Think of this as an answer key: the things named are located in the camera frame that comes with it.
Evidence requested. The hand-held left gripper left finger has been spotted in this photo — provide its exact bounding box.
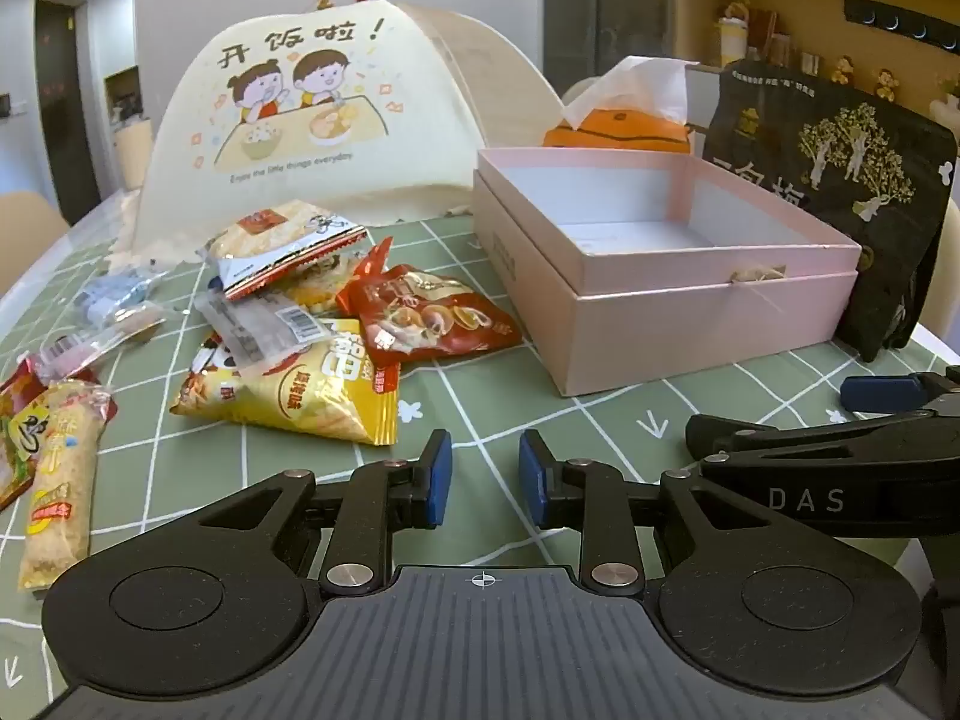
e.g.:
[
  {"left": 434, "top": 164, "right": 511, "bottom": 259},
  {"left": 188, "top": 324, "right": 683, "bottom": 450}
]
[{"left": 196, "top": 429, "right": 453, "bottom": 602}]

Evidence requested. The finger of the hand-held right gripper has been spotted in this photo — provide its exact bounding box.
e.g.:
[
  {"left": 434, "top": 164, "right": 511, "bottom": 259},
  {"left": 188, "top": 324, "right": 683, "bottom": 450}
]
[
  {"left": 686, "top": 406, "right": 938, "bottom": 475},
  {"left": 840, "top": 366, "right": 960, "bottom": 421}
]

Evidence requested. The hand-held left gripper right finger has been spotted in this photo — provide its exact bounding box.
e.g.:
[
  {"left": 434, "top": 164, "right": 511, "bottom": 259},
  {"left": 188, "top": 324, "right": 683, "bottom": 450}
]
[{"left": 519, "top": 429, "right": 758, "bottom": 601}]

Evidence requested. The pink cardboard box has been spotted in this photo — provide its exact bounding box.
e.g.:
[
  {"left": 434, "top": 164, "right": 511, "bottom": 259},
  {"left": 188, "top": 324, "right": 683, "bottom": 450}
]
[{"left": 472, "top": 148, "right": 862, "bottom": 397}]

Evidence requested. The red egg snack packet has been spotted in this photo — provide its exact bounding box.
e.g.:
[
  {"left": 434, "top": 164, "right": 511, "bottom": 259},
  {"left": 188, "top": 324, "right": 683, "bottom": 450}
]
[{"left": 346, "top": 264, "right": 524, "bottom": 359}]

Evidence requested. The yellow chip packet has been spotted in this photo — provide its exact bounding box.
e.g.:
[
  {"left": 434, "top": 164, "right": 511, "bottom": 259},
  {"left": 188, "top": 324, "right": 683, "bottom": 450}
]
[{"left": 170, "top": 319, "right": 400, "bottom": 447}]

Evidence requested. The orange-red snack packet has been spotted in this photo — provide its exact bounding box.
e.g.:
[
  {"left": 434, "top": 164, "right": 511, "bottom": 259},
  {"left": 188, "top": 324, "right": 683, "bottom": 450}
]
[{"left": 335, "top": 236, "right": 396, "bottom": 316}]

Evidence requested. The black printed snack bag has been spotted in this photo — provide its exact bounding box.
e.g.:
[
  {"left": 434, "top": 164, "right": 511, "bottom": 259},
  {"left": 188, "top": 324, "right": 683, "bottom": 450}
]
[{"left": 701, "top": 60, "right": 960, "bottom": 365}]

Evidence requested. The clear barcode snack packet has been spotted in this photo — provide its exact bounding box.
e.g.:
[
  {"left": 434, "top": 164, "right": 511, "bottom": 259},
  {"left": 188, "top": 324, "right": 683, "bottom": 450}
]
[{"left": 196, "top": 291, "right": 331, "bottom": 376}]

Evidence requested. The white rice cracker packet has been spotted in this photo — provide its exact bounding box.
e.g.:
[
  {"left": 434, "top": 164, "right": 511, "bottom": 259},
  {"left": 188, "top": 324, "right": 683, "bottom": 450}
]
[{"left": 199, "top": 199, "right": 370, "bottom": 302}]

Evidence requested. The cream printed food cover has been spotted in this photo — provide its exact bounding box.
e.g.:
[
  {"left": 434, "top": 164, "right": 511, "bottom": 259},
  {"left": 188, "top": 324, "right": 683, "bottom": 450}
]
[{"left": 105, "top": 0, "right": 567, "bottom": 271}]

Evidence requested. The black hook strip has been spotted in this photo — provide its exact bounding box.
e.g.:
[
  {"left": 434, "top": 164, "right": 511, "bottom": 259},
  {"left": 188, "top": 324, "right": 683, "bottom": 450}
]
[{"left": 844, "top": 0, "right": 960, "bottom": 53}]

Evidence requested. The blue white small packet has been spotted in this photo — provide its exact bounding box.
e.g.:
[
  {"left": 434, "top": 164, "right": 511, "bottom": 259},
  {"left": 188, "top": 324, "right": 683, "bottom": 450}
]
[{"left": 79, "top": 270, "right": 162, "bottom": 323}]

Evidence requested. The clear small snack wrapper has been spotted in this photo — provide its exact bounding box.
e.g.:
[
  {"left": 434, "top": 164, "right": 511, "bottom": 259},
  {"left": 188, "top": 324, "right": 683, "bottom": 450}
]
[{"left": 30, "top": 307, "right": 166, "bottom": 383}]

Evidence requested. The long rice bar packet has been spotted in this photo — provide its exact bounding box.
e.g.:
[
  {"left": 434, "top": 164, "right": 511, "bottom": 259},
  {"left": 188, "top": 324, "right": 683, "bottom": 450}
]
[{"left": 16, "top": 379, "right": 113, "bottom": 593}]

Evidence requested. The yellow bottle figurine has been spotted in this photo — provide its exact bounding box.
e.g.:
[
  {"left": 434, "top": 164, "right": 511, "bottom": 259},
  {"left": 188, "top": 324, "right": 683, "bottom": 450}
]
[{"left": 716, "top": 0, "right": 751, "bottom": 68}]

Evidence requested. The red green snack packet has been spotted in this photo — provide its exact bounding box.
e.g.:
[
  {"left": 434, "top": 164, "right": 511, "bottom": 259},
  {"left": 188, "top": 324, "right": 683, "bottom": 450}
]
[{"left": 0, "top": 356, "right": 53, "bottom": 511}]

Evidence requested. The beige dining chair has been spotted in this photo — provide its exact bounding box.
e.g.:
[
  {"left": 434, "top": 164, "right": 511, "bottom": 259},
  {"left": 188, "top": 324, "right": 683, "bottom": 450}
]
[{"left": 112, "top": 120, "right": 155, "bottom": 192}]

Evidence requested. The dark door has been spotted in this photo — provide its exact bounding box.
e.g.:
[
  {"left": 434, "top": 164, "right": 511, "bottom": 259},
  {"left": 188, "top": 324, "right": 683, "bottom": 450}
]
[{"left": 34, "top": 0, "right": 102, "bottom": 203}]

